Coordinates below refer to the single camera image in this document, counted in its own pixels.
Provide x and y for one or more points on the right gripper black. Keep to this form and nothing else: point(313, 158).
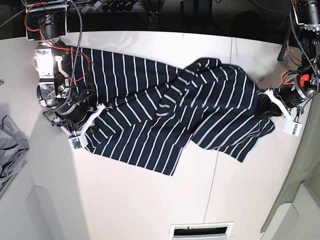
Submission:
point(72, 115)

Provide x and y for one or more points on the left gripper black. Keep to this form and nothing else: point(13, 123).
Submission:
point(294, 89)

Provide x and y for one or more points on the navy white striped t-shirt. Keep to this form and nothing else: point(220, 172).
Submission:
point(153, 110)

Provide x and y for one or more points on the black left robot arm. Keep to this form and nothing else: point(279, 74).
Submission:
point(302, 44)

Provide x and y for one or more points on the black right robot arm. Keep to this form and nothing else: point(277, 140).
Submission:
point(63, 95)

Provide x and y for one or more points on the grey crumpled cloth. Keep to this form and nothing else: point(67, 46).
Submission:
point(14, 147)

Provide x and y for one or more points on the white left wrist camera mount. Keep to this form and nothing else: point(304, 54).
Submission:
point(291, 126)

